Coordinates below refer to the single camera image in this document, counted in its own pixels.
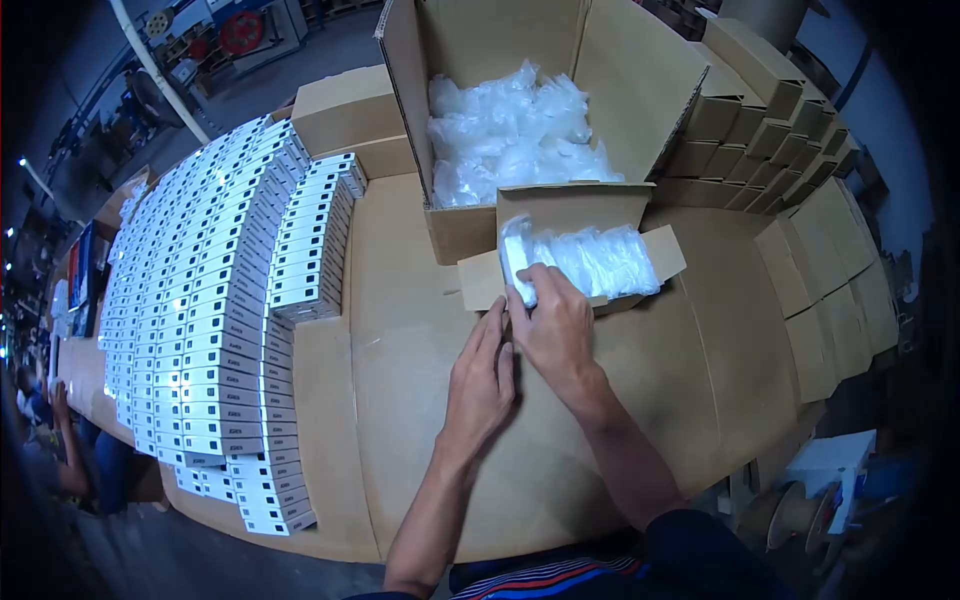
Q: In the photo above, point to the large open cardboard box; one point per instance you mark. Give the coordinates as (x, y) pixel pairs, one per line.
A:
(630, 82)

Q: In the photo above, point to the brown cardboard table cover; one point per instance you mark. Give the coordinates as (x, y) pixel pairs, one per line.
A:
(420, 390)

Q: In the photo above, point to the closed brown cardboard box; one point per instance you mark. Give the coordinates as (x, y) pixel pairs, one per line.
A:
(349, 112)

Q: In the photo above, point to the stack of small brown cartons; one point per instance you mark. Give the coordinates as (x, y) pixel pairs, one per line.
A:
(757, 127)

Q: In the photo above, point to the pile of clear plastic bags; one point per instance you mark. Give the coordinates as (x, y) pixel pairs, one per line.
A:
(510, 135)

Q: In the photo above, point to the row of clear wrapped packets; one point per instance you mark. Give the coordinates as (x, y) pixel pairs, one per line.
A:
(600, 259)

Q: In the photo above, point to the stack of white product boxes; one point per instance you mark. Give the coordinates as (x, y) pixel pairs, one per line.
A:
(217, 315)

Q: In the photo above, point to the plastic white item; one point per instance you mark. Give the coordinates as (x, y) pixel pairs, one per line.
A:
(517, 251)

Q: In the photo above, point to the person's left index finger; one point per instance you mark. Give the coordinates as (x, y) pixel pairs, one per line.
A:
(495, 326)

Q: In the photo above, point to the person's left fingers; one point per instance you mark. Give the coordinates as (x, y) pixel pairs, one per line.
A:
(469, 349)

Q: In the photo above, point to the person's left thumb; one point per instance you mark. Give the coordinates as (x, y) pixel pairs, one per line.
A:
(508, 371)

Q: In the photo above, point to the person's right fingers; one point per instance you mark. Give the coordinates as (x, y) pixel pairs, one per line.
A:
(546, 276)

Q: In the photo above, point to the person's right hand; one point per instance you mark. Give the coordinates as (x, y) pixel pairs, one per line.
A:
(559, 337)

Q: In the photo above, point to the person's body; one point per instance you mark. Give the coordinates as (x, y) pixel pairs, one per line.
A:
(660, 562)

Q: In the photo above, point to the white pole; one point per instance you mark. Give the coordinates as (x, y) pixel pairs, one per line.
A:
(157, 71)

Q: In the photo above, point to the person's right thumb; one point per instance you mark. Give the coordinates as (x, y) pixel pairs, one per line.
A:
(514, 315)

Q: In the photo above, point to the machine with red wheel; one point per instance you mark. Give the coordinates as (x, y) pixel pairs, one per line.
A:
(232, 34)

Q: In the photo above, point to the person's left hand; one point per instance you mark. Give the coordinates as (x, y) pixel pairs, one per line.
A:
(476, 390)

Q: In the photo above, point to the stack of flat brown cartons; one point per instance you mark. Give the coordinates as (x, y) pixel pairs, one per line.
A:
(832, 292)

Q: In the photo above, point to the small open cardboard box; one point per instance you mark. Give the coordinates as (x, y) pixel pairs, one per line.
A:
(570, 206)

